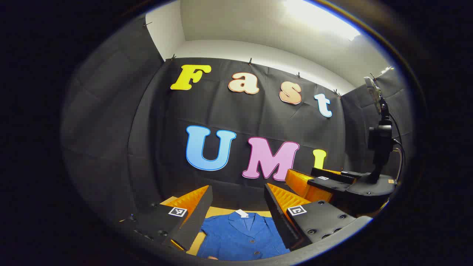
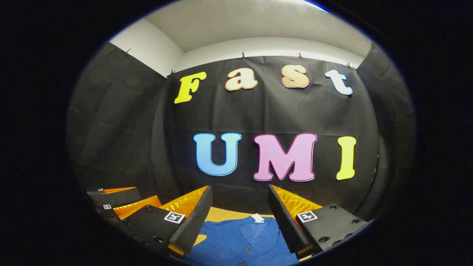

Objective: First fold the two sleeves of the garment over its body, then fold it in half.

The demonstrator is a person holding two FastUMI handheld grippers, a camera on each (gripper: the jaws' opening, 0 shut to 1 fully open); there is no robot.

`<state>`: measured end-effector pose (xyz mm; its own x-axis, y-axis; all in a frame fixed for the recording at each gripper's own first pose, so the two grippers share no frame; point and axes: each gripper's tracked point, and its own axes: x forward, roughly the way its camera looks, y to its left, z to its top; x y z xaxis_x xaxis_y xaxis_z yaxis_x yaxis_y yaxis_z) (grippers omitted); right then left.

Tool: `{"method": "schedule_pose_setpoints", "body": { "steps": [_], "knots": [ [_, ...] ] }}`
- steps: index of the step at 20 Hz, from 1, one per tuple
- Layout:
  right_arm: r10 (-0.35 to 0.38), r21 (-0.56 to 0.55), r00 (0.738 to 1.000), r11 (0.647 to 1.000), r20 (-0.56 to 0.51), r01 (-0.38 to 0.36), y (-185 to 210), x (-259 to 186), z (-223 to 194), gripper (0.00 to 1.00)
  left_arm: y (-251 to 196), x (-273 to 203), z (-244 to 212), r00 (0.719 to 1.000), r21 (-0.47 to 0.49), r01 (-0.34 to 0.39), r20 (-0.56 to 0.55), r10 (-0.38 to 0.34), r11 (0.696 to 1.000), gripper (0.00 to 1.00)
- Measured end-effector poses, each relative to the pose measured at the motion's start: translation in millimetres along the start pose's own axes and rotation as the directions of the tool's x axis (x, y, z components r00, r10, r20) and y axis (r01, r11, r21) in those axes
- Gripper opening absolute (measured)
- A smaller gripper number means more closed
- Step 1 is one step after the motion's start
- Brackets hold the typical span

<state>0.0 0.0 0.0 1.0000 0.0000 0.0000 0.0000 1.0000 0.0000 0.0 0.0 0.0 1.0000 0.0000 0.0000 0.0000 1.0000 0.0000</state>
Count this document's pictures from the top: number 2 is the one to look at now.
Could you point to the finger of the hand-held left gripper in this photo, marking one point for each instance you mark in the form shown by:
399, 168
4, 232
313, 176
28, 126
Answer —
118, 197
133, 208

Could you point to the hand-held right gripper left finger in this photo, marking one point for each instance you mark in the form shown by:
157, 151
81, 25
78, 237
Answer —
196, 221

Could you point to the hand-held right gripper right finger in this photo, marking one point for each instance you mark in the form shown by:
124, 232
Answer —
286, 221

